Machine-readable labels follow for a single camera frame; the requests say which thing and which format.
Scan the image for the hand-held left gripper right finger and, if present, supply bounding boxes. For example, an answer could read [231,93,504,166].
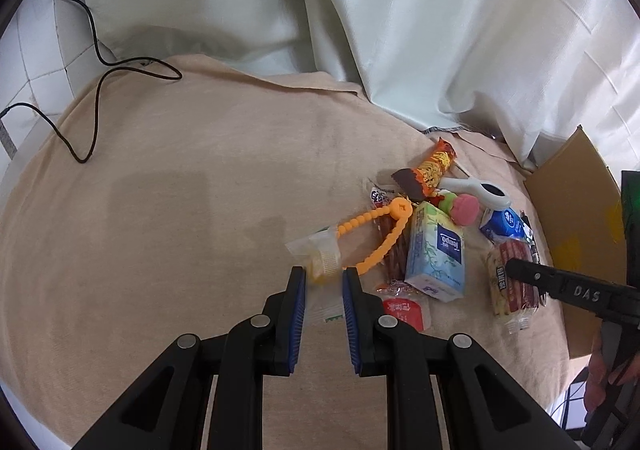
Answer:
[341,266,583,450]

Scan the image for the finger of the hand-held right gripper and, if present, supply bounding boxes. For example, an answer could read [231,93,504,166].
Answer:
[504,258,617,319]

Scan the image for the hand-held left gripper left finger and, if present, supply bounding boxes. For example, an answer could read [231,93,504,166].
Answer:
[72,266,307,450]

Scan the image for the sausage bread packet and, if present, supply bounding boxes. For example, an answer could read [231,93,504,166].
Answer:
[485,239,547,334]

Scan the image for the red sauce packet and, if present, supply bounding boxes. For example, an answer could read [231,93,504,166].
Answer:
[375,280,433,333]

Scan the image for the clear yellow pastry packet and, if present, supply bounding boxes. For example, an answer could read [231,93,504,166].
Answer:
[285,225,351,327]

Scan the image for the blue white packet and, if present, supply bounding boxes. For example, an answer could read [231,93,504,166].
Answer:
[479,207,526,244]

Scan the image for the spicy stick packet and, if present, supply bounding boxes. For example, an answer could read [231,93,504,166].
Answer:
[364,177,416,282]

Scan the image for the cardboard box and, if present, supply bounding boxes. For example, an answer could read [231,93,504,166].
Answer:
[522,125,632,359]

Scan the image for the blue tissue pack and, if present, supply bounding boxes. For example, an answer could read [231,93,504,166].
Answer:
[404,201,467,303]

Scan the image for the pink and green toy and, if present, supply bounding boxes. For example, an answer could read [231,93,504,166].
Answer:
[431,191,482,226]

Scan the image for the orange bead strap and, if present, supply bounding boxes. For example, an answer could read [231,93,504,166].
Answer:
[336,197,415,276]

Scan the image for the orange snack packet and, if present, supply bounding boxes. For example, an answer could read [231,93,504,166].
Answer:
[392,137,459,198]

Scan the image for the person's right hand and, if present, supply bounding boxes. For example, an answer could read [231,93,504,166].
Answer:
[584,329,626,412]

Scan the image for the dark green object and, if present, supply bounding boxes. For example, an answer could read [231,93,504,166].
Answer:
[621,170,640,242]

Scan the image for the beige blanket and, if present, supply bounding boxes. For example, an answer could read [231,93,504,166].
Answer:
[0,54,571,450]

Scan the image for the pale green curtain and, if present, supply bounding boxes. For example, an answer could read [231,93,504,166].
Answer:
[81,0,640,171]

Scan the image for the black cable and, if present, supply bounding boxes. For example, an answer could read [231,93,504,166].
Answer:
[0,0,183,164]

